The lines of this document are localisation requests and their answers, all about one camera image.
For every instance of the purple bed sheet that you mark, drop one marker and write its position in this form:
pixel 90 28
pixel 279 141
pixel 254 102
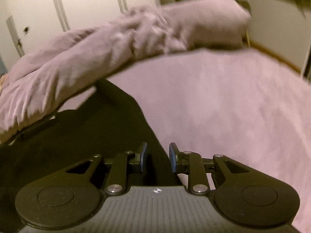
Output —
pixel 239 103

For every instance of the black knit sweater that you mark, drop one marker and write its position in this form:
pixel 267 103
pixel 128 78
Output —
pixel 109 122

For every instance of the purple crumpled duvet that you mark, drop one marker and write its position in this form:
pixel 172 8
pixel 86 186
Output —
pixel 41 81

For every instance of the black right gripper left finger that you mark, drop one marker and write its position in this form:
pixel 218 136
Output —
pixel 123 165

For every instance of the white wardrobe doors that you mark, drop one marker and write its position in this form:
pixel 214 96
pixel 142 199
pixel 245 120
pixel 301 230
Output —
pixel 27 25

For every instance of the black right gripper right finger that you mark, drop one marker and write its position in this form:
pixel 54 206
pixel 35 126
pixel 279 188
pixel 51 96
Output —
pixel 192 165

